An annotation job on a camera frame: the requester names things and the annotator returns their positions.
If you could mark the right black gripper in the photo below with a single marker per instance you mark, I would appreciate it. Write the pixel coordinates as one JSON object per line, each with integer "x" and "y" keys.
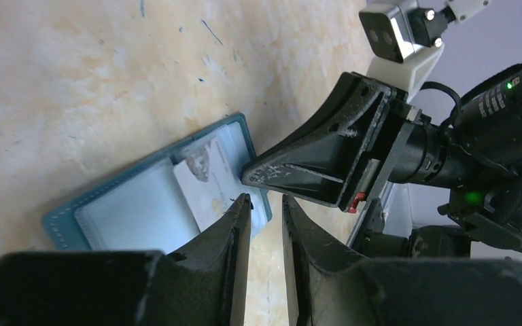
{"x": 345, "y": 153}

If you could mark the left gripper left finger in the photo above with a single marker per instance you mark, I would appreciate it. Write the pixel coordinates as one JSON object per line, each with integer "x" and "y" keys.
{"x": 203, "y": 282}

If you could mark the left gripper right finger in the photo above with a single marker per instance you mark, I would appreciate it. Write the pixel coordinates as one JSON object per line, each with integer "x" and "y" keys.
{"x": 328, "y": 283}

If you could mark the blue leather card holder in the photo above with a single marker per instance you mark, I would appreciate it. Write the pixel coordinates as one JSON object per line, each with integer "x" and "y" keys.
{"x": 143, "y": 207}

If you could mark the white printed card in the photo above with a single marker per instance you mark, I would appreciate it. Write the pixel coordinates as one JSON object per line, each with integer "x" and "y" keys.
{"x": 208, "y": 183}

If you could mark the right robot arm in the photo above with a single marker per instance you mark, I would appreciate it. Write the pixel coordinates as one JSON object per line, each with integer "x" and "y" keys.
{"x": 475, "y": 153}

